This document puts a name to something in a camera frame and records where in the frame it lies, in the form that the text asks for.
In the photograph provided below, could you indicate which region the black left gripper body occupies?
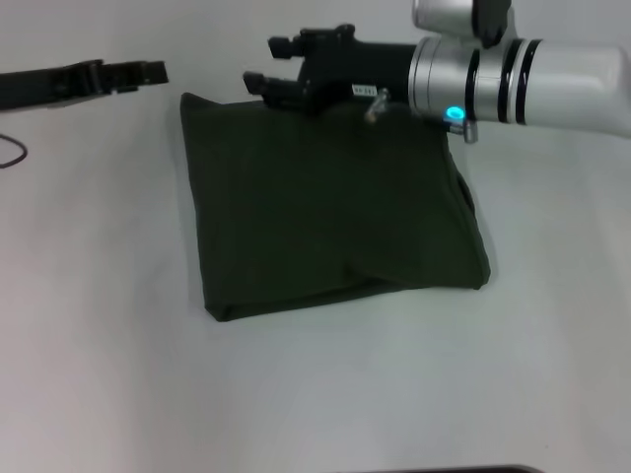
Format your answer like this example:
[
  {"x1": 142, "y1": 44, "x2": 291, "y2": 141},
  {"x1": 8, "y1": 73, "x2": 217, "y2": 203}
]
[{"x1": 0, "y1": 58, "x2": 107, "y2": 113}]

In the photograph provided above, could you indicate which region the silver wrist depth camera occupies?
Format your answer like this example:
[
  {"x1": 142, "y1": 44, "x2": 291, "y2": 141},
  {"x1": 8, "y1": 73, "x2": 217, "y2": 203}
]
[{"x1": 411, "y1": 0, "x2": 519, "y2": 49}]

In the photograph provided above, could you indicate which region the silver angled cable connector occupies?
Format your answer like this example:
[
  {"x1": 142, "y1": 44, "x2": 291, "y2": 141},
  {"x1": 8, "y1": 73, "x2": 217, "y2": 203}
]
[{"x1": 363, "y1": 87, "x2": 391, "y2": 124}]

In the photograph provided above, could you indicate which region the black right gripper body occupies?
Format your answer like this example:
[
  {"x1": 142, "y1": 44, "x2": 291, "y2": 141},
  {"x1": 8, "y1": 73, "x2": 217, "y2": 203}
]
[{"x1": 295, "y1": 23, "x2": 419, "y2": 118}]

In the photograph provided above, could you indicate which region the dark green FREE t-shirt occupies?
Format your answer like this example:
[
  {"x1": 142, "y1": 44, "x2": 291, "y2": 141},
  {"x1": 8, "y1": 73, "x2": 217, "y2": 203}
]
[{"x1": 179, "y1": 92, "x2": 493, "y2": 325}]

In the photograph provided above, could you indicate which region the black cable with silver plug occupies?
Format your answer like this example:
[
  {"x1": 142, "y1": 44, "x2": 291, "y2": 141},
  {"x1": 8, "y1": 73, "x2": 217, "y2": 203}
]
[{"x1": 441, "y1": 117, "x2": 478, "y2": 145}]

